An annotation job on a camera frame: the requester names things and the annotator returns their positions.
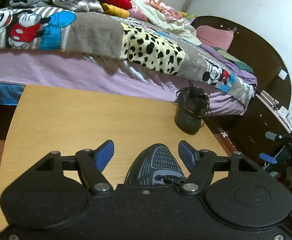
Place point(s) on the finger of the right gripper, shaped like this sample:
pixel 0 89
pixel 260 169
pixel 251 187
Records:
pixel 273 136
pixel 267 158

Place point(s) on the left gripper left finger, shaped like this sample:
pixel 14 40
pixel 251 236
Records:
pixel 91 165

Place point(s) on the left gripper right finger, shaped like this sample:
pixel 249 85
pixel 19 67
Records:
pixel 200 164

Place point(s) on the black speckled shoelace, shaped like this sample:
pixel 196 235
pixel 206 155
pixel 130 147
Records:
pixel 170 179

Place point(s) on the black sneaker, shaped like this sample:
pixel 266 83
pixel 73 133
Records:
pixel 193 105
pixel 153 161

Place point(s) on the dark wooden nightstand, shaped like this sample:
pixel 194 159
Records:
pixel 246 133

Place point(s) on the dark wooden headboard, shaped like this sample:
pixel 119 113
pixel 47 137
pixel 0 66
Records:
pixel 249 47

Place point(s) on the folded purple blanket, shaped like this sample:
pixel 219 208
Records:
pixel 241 69

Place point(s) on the purple bed sheet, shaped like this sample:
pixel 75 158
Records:
pixel 19 68

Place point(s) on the pink pillow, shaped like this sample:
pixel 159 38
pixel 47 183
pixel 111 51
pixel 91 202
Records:
pixel 215 37

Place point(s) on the folded yellow garment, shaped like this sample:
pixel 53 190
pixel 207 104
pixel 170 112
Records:
pixel 114 11

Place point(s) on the cartoon patchwork blanket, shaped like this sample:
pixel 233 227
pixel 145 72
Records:
pixel 56 29

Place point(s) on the floral cream quilt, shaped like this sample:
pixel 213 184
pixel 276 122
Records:
pixel 164 16

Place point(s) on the folded grey striped clothes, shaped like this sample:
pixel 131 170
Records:
pixel 79 5

